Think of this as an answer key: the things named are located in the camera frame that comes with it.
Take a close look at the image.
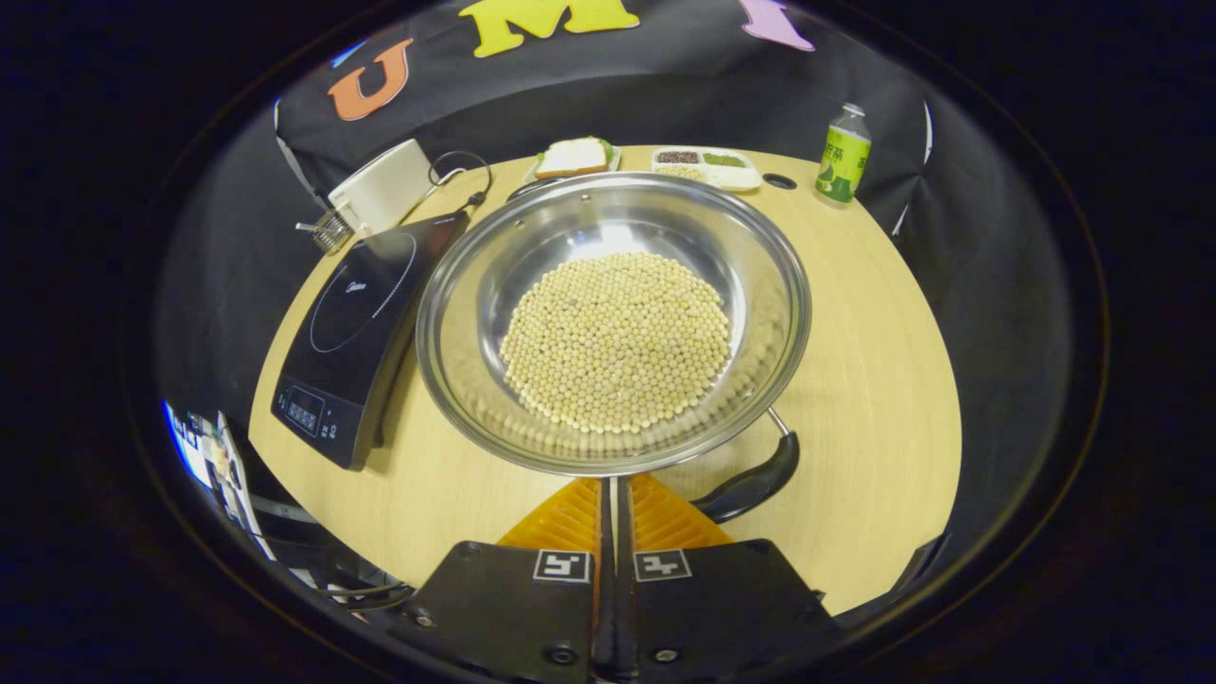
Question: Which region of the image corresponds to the white divided tray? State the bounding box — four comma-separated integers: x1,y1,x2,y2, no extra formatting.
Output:
652,147,761,193

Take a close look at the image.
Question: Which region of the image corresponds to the small metal wire rack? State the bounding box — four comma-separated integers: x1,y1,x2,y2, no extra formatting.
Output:
296,211,352,256

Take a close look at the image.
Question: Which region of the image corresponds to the large pile of soybeans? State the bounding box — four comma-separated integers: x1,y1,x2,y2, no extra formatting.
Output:
501,253,732,435

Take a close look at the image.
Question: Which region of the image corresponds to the sandwich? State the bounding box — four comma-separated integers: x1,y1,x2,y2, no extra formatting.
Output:
535,137,614,180

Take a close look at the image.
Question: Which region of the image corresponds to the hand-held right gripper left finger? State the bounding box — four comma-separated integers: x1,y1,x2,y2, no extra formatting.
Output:
389,475,610,684

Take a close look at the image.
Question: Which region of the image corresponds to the green label drink bottle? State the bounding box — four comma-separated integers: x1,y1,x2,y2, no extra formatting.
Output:
815,103,872,206

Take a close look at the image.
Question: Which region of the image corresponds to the black induction cooktop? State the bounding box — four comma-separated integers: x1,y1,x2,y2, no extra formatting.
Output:
271,211,471,471

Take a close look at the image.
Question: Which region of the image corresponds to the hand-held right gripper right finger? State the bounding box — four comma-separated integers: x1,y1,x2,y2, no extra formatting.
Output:
616,472,846,684

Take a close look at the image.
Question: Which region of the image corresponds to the white toaster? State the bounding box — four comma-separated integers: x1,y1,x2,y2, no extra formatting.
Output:
328,139,436,237

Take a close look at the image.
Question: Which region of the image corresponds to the black power cable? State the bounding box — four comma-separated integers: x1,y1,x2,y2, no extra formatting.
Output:
427,150,493,208

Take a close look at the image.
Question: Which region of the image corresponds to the small white plate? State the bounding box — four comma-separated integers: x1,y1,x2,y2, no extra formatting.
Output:
525,142,623,183

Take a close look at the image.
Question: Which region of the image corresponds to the stainless steel pot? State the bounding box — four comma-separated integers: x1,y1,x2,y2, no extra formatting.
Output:
415,171,813,525

